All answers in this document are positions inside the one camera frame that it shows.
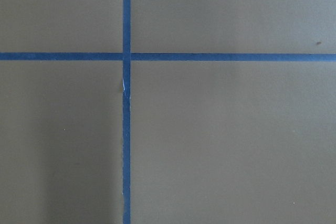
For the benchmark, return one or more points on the brown paper table cover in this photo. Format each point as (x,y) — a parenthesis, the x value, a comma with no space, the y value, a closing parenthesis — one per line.
(245,136)

